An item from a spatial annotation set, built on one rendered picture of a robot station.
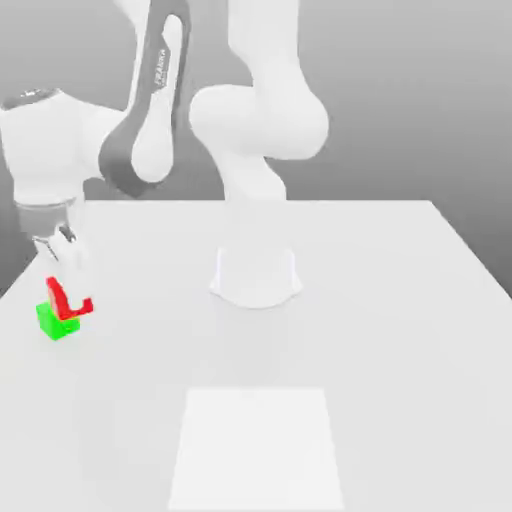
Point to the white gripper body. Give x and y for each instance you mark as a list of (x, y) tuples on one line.
[(74, 260)]

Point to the small red cube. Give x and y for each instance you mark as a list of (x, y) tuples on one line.
[(60, 299)]

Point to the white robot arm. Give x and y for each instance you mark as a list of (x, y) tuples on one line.
[(256, 132)]

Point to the small green cube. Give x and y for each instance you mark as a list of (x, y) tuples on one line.
[(50, 324)]

